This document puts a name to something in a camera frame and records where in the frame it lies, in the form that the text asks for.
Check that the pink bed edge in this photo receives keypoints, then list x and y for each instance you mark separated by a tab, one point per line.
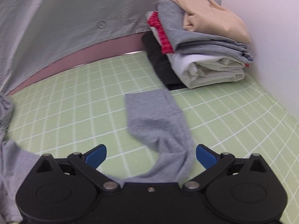
104	50

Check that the grey hoodie sweatshirt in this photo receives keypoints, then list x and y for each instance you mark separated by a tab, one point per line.
153	118

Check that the folded beige garment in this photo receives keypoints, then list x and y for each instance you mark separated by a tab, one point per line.
208	17

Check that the folded white garment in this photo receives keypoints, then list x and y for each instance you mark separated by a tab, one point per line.
196	70

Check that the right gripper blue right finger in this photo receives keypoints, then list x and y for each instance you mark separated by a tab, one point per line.
206	157

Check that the folded red striped garment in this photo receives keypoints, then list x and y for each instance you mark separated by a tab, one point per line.
154	22

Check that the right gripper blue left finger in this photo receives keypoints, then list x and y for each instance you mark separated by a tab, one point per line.
95	156

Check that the folded grey garment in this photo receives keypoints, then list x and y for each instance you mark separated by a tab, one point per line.
189	42

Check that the light grey printed bedsheet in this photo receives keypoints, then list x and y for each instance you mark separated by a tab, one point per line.
38	33

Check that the folded black garment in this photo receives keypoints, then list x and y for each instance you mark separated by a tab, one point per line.
160	63

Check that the green grid cutting mat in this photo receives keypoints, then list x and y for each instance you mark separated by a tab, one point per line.
80	108

